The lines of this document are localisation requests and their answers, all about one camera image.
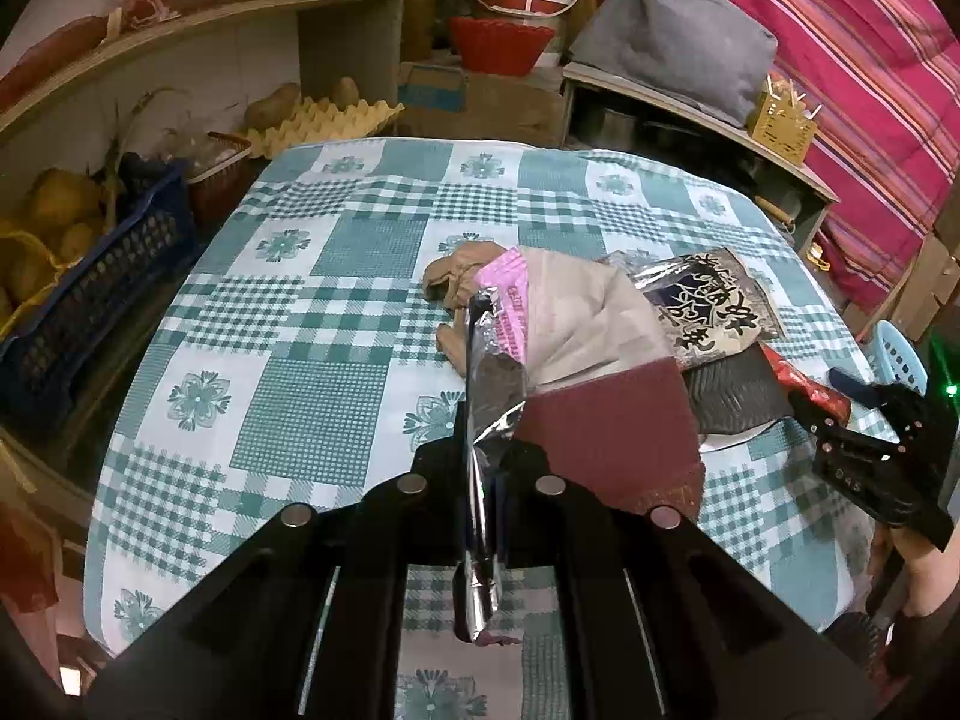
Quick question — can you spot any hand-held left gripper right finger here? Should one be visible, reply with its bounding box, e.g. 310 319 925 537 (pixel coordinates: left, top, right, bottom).
493 441 880 720

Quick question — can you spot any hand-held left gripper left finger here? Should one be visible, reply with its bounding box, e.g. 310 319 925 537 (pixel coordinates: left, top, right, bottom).
84 401 481 720

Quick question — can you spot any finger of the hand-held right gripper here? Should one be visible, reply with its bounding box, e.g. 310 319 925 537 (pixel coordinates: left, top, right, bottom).
828 366 890 407
789 392 899 505

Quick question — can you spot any red wrapper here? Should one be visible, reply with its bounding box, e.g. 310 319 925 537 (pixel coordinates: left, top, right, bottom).
757 343 853 422

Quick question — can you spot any light blue plastic basket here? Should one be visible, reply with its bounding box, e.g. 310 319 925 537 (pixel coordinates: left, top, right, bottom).
866 319 931 392

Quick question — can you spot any maroon scouring pad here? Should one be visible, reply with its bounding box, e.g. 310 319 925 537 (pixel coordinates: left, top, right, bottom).
516 356 706 523

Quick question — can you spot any pink and silver foil wrapper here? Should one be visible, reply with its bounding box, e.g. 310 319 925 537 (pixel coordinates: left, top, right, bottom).
454 246 535 647

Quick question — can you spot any person's right forearm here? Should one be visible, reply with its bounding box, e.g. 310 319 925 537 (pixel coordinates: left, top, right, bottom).
885 521 960 685

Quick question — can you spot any dark grey ribbed sheet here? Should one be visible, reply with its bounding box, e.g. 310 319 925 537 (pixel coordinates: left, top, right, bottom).
682 349 796 437

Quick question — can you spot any plain brown cardboard carton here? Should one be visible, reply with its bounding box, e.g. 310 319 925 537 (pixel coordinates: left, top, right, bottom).
891 231 960 350

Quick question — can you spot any black printed snack wrapper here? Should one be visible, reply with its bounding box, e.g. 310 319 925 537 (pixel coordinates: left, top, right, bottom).
600 246 785 373

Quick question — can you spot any green checkered tablecloth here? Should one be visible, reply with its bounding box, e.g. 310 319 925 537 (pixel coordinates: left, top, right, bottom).
82 136 901 720

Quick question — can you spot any wooden side table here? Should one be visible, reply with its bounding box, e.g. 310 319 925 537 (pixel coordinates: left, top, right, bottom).
561 64 841 242

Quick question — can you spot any small yellow woven basket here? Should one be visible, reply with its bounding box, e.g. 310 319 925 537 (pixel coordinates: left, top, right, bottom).
746 77 823 166

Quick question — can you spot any pink striped cloth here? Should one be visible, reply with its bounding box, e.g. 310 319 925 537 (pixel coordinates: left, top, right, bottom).
585 0 960 316

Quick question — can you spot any small red basket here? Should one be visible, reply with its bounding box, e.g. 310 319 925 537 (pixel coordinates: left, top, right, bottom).
184 131 253 220

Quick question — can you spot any yellow egg tray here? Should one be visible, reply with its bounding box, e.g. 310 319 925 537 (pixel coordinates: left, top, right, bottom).
246 94 406 161

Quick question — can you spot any brown cardboard box blue label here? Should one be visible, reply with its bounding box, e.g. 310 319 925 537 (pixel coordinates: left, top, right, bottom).
396 60 568 148

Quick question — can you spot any grey cushion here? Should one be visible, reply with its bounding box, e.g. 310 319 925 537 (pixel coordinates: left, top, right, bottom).
566 0 779 128

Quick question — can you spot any dark blue plastic crate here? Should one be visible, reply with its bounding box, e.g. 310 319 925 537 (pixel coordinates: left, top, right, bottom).
0 157 198 422

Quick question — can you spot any large potato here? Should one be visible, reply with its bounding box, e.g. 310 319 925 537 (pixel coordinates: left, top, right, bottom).
243 82 303 130

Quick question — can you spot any red plastic bowl basket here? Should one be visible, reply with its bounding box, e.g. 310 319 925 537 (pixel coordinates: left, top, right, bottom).
448 15 557 78

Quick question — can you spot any yellow mesh bag of potatoes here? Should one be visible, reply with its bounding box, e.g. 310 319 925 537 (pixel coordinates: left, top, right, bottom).
0 167 107 332

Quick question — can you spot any reddish brown sack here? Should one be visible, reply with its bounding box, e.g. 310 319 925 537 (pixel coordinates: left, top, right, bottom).
0 0 257 102

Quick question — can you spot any wooden handle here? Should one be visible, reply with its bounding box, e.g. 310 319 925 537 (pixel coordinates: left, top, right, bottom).
753 195 797 227

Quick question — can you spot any wooden wall shelf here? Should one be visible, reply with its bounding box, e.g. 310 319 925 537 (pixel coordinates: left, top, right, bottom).
0 0 400 137

